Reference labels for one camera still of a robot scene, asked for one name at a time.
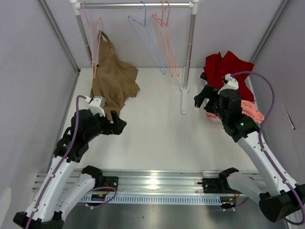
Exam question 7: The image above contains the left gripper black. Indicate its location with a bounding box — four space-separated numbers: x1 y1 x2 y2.
84 109 126 142

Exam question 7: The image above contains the pink skirt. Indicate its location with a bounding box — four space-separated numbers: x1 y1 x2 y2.
206 100 264 124

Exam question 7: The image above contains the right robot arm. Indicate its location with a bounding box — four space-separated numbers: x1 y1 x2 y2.
194 85 305 222

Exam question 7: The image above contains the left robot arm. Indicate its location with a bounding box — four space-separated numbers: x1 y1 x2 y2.
13 109 127 229

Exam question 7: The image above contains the pink hanger middle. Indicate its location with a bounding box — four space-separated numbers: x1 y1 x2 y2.
152 14 173 77

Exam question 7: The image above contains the pink hanger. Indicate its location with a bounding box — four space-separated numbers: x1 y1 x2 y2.
152 14 173 77
83 2 103 79
160 1 180 77

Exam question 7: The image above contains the pink hanger far left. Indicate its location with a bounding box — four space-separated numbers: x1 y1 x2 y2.
83 2 103 79

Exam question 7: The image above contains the pink hanger right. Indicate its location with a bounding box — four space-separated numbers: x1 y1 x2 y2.
160 1 180 77

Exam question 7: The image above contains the red garment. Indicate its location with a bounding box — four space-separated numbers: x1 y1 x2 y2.
200 51 254 102

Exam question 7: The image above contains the tan brown garment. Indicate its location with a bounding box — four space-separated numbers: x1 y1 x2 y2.
90 31 140 121

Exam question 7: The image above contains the white laundry basket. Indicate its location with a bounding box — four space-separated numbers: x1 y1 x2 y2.
245 76 256 104

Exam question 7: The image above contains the metal clothes rack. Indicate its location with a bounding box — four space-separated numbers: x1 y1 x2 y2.
70 0 199 115

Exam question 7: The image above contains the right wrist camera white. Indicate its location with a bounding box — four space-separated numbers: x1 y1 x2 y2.
218 74 239 94

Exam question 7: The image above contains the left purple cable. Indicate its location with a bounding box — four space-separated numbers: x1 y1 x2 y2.
25 95 117 229

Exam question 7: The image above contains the purple cable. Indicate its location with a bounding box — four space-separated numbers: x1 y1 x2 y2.
25 95 117 229
224 71 305 225

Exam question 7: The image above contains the left black mount plate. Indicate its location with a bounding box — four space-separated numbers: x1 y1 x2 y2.
102 176 119 190

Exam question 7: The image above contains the black mount plate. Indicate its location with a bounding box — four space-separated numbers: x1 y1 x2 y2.
102 176 119 190
197 178 225 194

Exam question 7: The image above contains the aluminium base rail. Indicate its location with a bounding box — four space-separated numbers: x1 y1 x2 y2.
32 169 263 194

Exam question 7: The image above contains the white slotted cable duct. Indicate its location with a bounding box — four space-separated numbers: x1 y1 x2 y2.
78 195 221 205

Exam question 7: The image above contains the right black mount plate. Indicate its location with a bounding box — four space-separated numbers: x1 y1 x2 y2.
197 178 225 194

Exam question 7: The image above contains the blue wire hanger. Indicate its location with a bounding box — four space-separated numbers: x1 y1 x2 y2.
128 1 166 75

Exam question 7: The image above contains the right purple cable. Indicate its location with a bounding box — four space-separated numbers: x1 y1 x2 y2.
224 71 305 225

